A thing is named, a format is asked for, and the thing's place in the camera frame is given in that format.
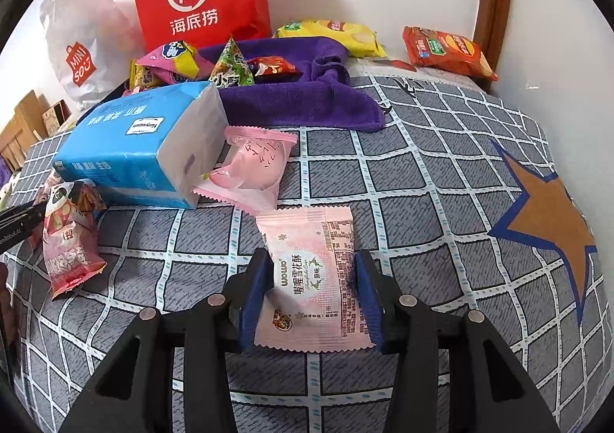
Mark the yellow triangular snack packet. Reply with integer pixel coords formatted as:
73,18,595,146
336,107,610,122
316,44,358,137
129,60,161,91

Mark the yellow chip bag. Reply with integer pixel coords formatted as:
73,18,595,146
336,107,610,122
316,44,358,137
273,19,387,58

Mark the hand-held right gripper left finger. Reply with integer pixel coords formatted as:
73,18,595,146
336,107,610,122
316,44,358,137
60,247,275,433

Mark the blue tissue pack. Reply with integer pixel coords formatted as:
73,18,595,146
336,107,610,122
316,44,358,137
52,81,228,209

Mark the purple pink snack packet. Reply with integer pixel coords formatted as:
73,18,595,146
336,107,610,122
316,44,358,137
135,41,214,85

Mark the white printed sheet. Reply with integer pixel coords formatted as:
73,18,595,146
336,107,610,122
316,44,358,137
350,56,485,89

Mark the small patterned box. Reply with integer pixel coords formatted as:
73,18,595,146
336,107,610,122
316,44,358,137
42,100,73,137

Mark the orange chip bag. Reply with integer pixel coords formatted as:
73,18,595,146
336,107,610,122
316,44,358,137
402,25,500,81

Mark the brown wooden frame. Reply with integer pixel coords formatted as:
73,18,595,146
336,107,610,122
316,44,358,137
472,0,516,93

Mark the pink panda snack packet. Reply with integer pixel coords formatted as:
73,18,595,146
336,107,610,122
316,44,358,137
41,179,109,302

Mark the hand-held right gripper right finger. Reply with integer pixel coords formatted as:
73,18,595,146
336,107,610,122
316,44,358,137
354,248,560,433

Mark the purple towel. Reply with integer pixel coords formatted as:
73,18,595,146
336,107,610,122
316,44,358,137
196,36,387,133

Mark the pink round pastry packet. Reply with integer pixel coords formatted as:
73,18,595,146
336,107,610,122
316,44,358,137
193,125,298,217

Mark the wooden cabinet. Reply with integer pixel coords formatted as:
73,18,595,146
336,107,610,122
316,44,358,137
0,89,45,172

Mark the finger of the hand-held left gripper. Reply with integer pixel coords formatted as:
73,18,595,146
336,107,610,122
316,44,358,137
0,200,49,252

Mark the green triangular snack packet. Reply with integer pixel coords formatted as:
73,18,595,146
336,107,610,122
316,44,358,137
208,36,256,87

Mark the grey checked bed sheet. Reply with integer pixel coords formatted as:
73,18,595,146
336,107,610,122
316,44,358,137
0,73,605,433

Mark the small red snack packet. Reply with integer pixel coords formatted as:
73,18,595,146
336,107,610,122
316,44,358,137
247,56,300,79

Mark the white plastic bag red label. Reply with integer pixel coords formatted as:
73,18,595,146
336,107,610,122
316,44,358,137
39,0,145,112

